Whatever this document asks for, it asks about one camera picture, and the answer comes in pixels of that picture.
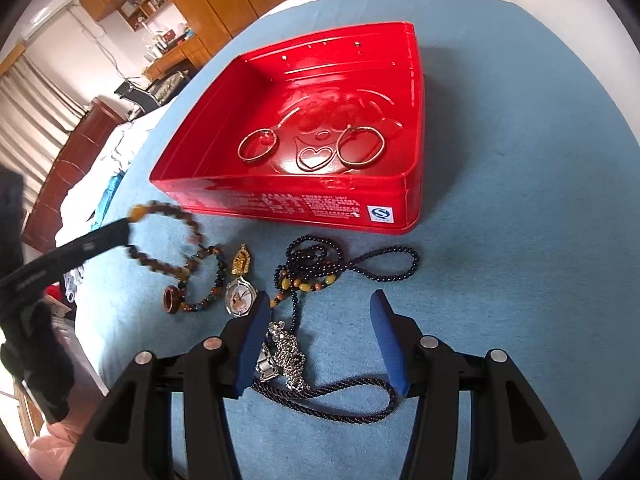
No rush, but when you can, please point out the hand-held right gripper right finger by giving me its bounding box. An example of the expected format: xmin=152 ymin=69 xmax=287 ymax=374
xmin=369 ymin=289 xmax=583 ymax=480

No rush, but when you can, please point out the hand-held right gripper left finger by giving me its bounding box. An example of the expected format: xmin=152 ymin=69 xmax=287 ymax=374
xmin=60 ymin=290 xmax=273 ymax=480

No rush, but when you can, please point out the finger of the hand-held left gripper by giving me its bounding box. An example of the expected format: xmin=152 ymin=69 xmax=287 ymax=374
xmin=0 ymin=216 xmax=132 ymax=311

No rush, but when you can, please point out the silver pendant cord necklace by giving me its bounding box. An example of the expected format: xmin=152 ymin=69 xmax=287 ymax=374
xmin=250 ymin=305 xmax=401 ymax=423

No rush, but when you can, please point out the silver wristwatch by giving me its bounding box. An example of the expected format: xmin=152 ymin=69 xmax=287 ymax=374
xmin=224 ymin=276 xmax=280 ymax=382

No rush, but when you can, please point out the multicolour bead bracelet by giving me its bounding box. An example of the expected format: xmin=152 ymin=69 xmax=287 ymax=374
xmin=180 ymin=245 xmax=227 ymax=313

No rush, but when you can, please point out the gold figure pendant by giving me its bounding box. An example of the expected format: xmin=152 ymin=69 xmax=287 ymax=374
xmin=230 ymin=243 xmax=252 ymax=277

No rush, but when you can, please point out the brown ring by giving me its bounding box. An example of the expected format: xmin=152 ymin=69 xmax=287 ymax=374
xmin=163 ymin=285 xmax=184 ymax=315

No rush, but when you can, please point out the black bead necklace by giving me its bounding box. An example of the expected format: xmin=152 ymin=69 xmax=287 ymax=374
xmin=270 ymin=234 xmax=421 ymax=333

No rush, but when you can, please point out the brown bead bracelet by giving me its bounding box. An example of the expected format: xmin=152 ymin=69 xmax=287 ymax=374
xmin=126 ymin=201 xmax=203 ymax=273

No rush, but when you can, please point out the red tin box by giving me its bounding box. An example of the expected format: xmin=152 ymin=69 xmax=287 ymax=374
xmin=149 ymin=21 xmax=426 ymax=235

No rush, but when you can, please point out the teal cloth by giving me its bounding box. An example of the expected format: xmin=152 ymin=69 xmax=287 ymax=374
xmin=95 ymin=172 xmax=123 ymax=226

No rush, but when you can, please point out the dark red wooden footboard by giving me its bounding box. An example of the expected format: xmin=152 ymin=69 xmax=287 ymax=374
xmin=22 ymin=97 xmax=126 ymax=253

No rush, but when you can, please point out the white bedding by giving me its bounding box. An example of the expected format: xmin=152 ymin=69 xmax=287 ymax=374
xmin=55 ymin=110 xmax=166 ymax=261

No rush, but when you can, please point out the beige curtain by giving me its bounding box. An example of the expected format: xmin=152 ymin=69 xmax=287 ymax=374
xmin=0 ymin=55 xmax=86 ymax=201

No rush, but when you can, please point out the black chair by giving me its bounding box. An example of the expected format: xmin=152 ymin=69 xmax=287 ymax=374
xmin=114 ymin=79 xmax=161 ymax=111

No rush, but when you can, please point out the blue cloth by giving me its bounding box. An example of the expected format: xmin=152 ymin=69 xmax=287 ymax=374
xmin=75 ymin=0 xmax=640 ymax=480

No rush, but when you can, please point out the small silver bangle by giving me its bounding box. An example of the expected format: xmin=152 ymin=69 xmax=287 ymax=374
xmin=237 ymin=128 xmax=279 ymax=164

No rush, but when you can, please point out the large silver bangle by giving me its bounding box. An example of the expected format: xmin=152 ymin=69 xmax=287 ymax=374
xmin=336 ymin=125 xmax=385 ymax=167

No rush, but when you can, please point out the white air conditioner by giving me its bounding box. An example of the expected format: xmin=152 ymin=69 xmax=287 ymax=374
xmin=20 ymin=0 xmax=80 ymax=41

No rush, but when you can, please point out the wooden desk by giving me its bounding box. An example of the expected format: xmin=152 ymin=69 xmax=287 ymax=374
xmin=142 ymin=37 xmax=211 ymax=81

